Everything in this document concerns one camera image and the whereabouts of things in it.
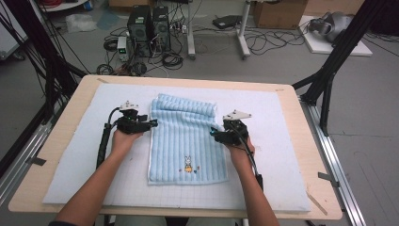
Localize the person's right hand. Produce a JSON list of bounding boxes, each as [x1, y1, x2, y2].
[[226, 137, 256, 171]]

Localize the hand-held gripper cable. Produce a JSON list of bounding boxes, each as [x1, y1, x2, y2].
[[227, 121, 264, 192], [95, 106, 121, 169]]

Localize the white foam mat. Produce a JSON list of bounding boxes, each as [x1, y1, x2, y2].
[[41, 82, 312, 213]]

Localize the wide black computer tower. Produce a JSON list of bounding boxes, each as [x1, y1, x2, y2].
[[126, 4, 153, 58]]

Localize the brown cardboard box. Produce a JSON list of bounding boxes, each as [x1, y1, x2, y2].
[[252, 0, 309, 30]]

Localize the black laptop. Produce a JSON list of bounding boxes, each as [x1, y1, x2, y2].
[[212, 14, 243, 30]]

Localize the coil of black cable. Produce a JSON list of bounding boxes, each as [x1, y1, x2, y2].
[[161, 51, 184, 71]]

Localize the light blue striped towel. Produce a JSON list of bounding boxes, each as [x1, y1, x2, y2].
[[147, 92, 230, 186]]

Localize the thin wooden strip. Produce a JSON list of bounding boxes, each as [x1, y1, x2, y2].
[[305, 191, 328, 217]]

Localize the white desk leg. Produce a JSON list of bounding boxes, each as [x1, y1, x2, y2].
[[237, 0, 252, 60], [186, 0, 197, 60]]

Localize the black tape piece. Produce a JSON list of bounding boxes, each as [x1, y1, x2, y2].
[[317, 171, 341, 188], [29, 155, 47, 167]]

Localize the white floor board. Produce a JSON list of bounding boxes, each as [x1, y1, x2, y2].
[[297, 14, 374, 57]]

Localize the person's left hand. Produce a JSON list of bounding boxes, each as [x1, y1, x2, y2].
[[110, 128, 144, 158]]

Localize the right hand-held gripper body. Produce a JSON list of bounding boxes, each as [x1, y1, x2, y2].
[[221, 109, 253, 147]]

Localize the grey helmet-shaped device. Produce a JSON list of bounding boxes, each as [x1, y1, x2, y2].
[[308, 11, 354, 43]]

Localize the left hand-held gripper cable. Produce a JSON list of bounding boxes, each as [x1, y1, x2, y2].
[[95, 106, 121, 169]]

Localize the clear plastic bag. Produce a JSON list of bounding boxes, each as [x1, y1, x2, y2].
[[65, 12, 99, 34]]

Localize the black metal frame stand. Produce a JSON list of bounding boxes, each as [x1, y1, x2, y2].
[[0, 0, 88, 123], [291, 0, 391, 137]]

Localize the aluminium rail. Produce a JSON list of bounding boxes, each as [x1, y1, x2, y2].
[[0, 121, 55, 205], [300, 100, 368, 226]]

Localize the loose black floor cables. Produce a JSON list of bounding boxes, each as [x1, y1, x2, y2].
[[244, 26, 310, 57]]

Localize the right hand-held gripper cable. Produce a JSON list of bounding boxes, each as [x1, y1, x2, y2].
[[227, 121, 264, 192]]

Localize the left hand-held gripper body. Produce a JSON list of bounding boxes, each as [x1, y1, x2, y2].
[[115, 100, 151, 136]]

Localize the white power supply box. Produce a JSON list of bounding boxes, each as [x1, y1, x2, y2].
[[116, 36, 130, 62]]

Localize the narrow black computer tower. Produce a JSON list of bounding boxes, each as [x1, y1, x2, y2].
[[152, 5, 172, 53]]

